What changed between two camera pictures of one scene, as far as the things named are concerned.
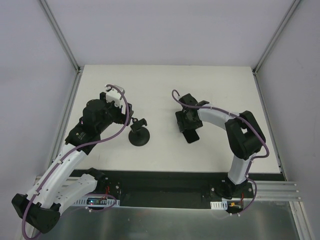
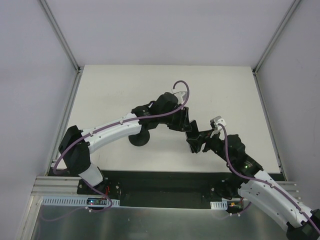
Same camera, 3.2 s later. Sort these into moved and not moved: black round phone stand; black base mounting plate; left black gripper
Moved: left black gripper
Not moved: black round phone stand; black base mounting plate
